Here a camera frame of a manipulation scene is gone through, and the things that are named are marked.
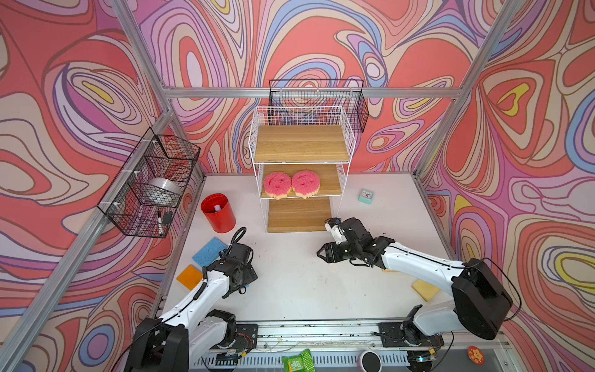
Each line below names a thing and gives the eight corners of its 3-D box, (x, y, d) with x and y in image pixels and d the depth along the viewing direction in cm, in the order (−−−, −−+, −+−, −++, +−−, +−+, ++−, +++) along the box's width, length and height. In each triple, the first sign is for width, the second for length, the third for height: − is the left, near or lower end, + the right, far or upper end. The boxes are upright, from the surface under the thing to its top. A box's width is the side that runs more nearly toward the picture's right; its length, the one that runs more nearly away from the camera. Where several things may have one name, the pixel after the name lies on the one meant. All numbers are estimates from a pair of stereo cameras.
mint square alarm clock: (357, 200, 111) (357, 197, 109) (359, 190, 115) (360, 187, 113) (370, 204, 109) (372, 201, 108) (372, 194, 114) (374, 190, 112)
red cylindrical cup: (208, 232, 101) (197, 213, 89) (214, 213, 107) (204, 193, 96) (233, 232, 101) (225, 213, 89) (237, 213, 107) (230, 193, 96)
